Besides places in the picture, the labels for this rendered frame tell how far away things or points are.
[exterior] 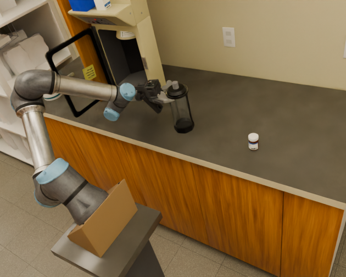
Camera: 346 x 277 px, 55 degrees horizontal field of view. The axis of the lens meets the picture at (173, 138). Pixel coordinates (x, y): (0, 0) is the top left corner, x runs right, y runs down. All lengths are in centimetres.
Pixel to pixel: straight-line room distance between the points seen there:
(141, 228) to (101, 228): 17
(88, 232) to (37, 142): 44
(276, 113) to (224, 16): 61
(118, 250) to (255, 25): 129
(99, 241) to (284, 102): 112
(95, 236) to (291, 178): 78
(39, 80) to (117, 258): 74
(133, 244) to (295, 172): 70
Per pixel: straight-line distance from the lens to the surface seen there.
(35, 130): 143
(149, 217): 134
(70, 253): 138
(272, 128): 162
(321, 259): 177
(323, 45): 182
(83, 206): 121
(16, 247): 288
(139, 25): 170
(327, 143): 157
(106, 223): 125
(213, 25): 198
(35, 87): 141
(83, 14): 173
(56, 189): 122
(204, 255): 230
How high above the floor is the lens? 199
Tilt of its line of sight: 40 degrees down
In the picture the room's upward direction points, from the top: 14 degrees counter-clockwise
